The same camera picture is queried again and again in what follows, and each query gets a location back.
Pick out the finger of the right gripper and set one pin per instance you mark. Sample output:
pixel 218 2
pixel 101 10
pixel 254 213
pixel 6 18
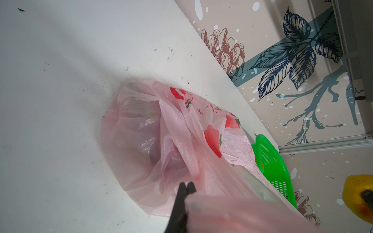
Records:
pixel 367 196

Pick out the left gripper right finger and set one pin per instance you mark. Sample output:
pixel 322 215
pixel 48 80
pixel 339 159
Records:
pixel 190 188

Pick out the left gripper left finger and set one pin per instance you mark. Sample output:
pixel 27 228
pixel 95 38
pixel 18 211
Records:
pixel 178 218

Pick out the yellow fruit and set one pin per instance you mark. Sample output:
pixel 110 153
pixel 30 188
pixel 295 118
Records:
pixel 353 186

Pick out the pink plastic bag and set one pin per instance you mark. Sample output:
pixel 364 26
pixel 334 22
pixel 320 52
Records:
pixel 155 137

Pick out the green plastic basket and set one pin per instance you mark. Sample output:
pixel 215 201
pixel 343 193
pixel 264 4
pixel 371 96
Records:
pixel 273 167

